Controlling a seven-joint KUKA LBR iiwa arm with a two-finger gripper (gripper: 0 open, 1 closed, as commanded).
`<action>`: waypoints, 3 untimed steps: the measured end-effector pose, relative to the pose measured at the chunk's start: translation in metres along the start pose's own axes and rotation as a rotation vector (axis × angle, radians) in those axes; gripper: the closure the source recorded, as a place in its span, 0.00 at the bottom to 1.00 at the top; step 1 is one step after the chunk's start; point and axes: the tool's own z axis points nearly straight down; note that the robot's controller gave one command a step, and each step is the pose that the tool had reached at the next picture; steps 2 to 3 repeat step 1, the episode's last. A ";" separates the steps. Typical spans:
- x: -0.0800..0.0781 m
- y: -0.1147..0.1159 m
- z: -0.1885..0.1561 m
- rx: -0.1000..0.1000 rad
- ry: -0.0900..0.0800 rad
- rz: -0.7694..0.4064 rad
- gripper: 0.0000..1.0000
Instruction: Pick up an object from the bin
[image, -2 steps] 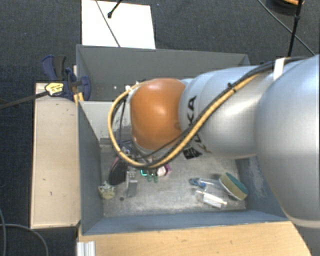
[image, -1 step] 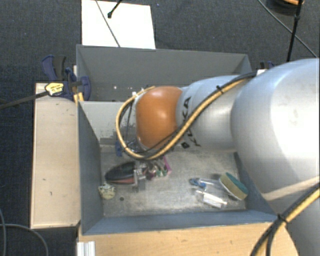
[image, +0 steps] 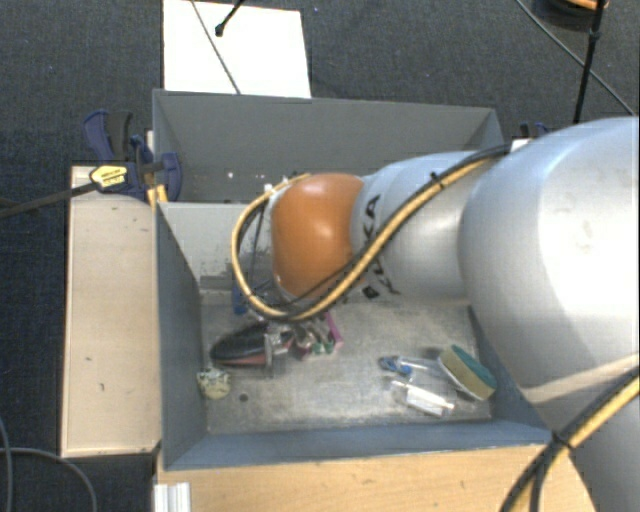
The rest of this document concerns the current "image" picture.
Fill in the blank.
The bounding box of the green and yellow round sponge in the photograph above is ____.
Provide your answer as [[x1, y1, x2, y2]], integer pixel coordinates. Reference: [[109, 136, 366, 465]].
[[437, 344, 499, 403]]

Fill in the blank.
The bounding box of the cream crumpled lump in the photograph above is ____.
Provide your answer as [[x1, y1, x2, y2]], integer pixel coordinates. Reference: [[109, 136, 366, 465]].
[[196, 367, 232, 401]]

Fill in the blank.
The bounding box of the clear tool with blue tip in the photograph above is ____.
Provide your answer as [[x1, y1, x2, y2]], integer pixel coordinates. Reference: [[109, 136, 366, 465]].
[[377, 354, 443, 378]]

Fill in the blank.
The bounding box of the pale wood flat board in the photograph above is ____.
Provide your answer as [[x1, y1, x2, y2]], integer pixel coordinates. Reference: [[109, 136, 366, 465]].
[[59, 166, 163, 459]]

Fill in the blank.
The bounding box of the clear plastic bottle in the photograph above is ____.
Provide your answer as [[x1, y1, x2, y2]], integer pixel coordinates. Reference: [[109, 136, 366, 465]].
[[389, 378, 457, 418]]

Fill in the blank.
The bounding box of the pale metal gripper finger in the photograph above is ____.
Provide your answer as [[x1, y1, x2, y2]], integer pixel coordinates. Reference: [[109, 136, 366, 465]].
[[263, 331, 290, 372]]

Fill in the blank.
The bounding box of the magenta narrow block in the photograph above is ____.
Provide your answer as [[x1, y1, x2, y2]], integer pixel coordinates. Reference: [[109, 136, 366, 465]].
[[323, 311, 346, 352]]

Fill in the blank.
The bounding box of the grey metal bin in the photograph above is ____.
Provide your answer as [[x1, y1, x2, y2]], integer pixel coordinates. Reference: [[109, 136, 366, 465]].
[[151, 88, 552, 472]]

